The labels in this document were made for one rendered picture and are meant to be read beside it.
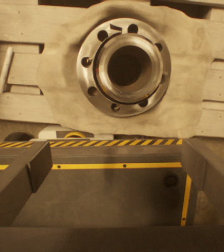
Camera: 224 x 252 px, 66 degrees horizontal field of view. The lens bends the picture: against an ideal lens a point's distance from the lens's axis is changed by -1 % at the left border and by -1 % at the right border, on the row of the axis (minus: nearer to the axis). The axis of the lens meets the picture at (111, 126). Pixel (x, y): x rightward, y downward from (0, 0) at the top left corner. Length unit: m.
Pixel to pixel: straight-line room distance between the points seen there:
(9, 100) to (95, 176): 0.38
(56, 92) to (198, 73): 0.42
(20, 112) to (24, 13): 0.29
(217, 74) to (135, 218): 0.49
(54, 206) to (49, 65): 0.39
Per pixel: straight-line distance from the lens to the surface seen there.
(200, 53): 0.57
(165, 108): 0.55
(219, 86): 0.64
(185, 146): 0.16
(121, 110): 0.51
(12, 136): 0.72
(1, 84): 0.64
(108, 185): 0.46
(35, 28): 0.61
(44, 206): 0.54
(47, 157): 0.16
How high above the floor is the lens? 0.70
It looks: 73 degrees down
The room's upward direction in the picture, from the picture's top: 177 degrees counter-clockwise
